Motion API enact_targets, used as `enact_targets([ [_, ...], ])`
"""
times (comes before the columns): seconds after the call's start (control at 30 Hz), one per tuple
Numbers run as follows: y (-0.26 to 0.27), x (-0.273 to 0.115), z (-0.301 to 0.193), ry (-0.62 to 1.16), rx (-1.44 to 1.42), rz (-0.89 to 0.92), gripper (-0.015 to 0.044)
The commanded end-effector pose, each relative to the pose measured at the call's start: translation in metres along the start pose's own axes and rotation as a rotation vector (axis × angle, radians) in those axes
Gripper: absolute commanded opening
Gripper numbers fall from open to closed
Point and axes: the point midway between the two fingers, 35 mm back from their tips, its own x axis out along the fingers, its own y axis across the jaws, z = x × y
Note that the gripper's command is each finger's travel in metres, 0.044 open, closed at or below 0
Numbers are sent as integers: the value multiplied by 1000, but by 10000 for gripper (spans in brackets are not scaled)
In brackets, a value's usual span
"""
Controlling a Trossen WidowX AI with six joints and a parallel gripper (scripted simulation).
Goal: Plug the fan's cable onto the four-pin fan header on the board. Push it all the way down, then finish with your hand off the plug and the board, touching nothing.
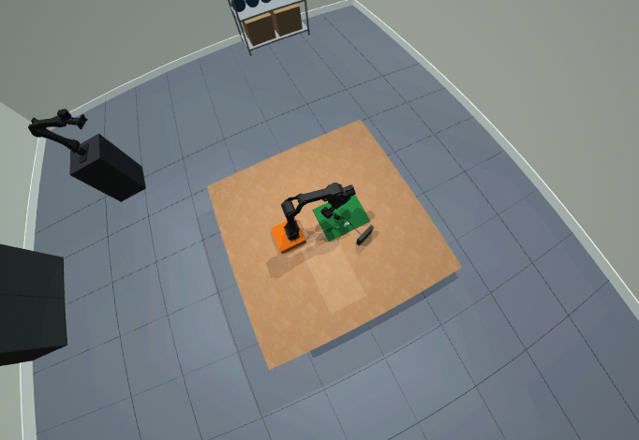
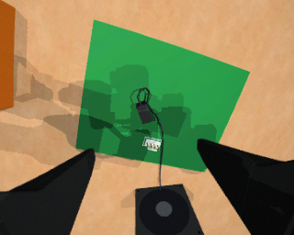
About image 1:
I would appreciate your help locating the green circuit board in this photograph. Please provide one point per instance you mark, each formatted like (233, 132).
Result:
(352, 211)

